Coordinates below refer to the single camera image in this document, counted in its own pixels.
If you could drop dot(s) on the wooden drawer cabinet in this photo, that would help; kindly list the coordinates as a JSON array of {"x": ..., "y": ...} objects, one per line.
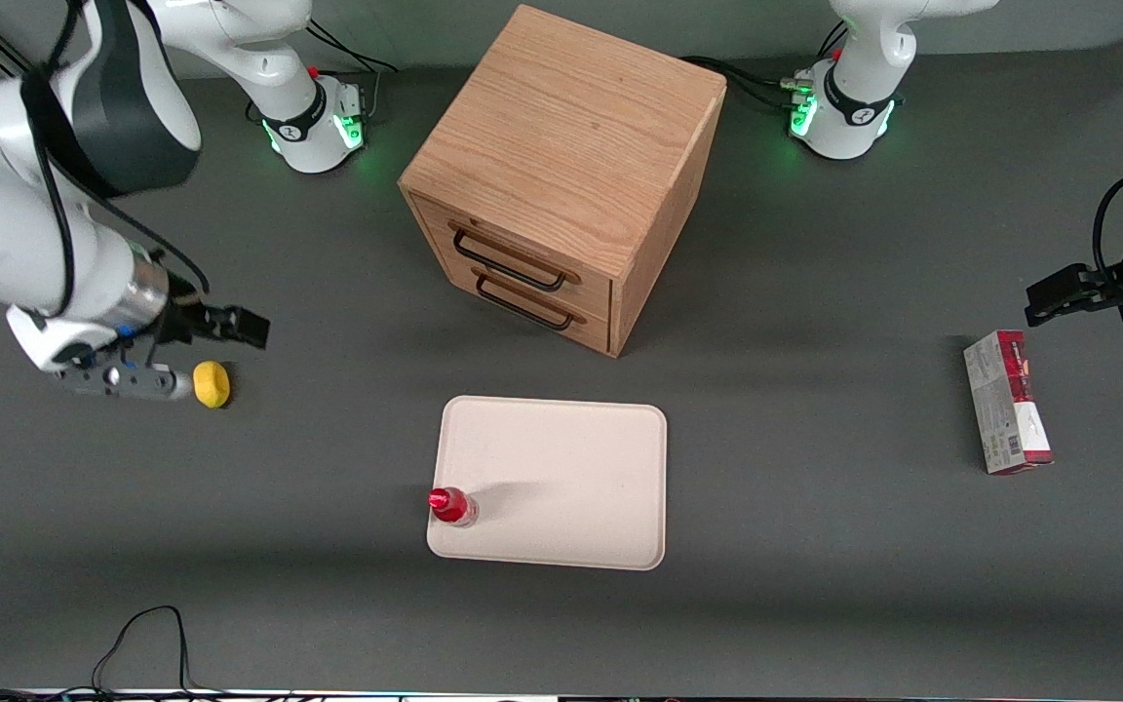
[{"x": 571, "y": 127}]

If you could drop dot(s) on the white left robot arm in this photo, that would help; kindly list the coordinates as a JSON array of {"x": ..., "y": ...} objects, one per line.
[{"x": 864, "y": 97}]

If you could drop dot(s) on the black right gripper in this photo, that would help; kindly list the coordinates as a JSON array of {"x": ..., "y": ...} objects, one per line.
[{"x": 187, "y": 321}]

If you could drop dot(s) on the cream plastic tray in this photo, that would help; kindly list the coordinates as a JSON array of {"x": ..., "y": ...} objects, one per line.
[{"x": 561, "y": 478}]

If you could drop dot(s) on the red coke bottle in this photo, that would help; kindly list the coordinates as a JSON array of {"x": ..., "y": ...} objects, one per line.
[{"x": 449, "y": 505}]

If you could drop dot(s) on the grey and red carton box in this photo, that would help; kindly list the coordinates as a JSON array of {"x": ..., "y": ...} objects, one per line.
[{"x": 1005, "y": 409}]

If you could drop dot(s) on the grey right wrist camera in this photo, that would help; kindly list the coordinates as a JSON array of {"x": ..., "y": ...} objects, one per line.
[{"x": 123, "y": 380}]

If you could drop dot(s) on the yellow lemon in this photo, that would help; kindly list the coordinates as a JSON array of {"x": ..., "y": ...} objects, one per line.
[{"x": 213, "y": 384}]

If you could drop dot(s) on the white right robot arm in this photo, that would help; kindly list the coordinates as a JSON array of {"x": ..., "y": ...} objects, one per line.
[{"x": 6, "y": 224}]

